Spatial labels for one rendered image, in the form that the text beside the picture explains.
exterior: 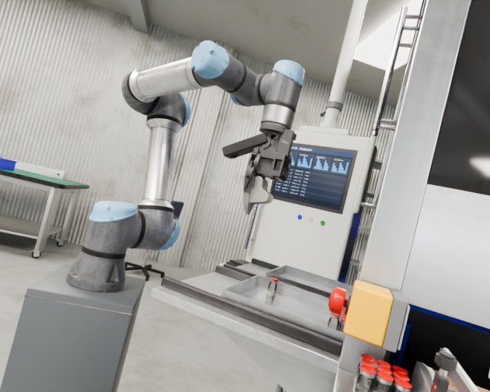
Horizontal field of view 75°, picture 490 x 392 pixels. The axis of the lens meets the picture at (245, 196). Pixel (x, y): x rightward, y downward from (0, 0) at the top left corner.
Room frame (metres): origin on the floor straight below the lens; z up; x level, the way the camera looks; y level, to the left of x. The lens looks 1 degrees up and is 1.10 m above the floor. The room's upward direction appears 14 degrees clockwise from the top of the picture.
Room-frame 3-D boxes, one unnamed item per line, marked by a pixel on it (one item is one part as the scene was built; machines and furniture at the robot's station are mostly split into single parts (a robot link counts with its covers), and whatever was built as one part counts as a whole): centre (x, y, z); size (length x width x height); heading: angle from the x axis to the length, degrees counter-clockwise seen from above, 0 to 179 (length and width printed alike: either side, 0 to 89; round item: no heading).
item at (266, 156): (0.75, -0.04, 1.23); 0.09 x 0.08 x 0.12; 69
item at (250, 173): (0.74, 0.00, 1.18); 0.05 x 0.02 x 0.09; 159
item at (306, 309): (0.76, -0.21, 0.90); 0.34 x 0.26 x 0.04; 70
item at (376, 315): (0.49, -0.23, 1.00); 0.08 x 0.07 x 0.07; 69
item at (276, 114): (0.76, -0.03, 1.32); 0.08 x 0.08 x 0.05
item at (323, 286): (1.08, -0.33, 0.90); 0.34 x 0.26 x 0.04; 69
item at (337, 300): (0.50, -0.19, 0.99); 0.04 x 0.04 x 0.04; 69
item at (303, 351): (0.95, -0.20, 0.87); 0.70 x 0.48 x 0.02; 159
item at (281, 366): (0.72, -0.10, 0.80); 0.34 x 0.03 x 0.13; 69
